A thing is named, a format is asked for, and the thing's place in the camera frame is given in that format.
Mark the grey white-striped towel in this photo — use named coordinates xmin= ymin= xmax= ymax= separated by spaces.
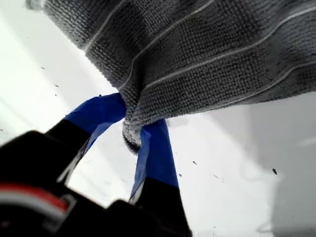
xmin=24 ymin=0 xmax=316 ymax=155

